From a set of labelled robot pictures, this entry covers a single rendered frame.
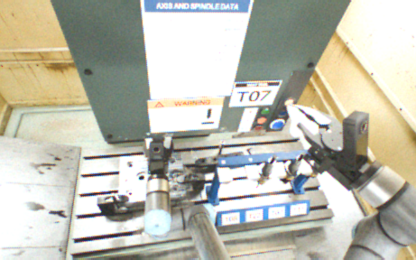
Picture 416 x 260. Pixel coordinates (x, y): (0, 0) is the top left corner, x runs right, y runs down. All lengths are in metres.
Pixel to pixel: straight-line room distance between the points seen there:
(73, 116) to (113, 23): 1.69
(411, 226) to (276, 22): 0.41
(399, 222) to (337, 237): 0.99
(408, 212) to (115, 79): 0.55
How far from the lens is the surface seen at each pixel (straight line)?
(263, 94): 0.56
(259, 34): 0.46
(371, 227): 0.65
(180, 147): 1.41
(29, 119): 2.18
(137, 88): 0.50
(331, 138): 0.57
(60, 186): 1.70
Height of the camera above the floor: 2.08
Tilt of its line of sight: 52 degrees down
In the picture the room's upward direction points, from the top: 9 degrees clockwise
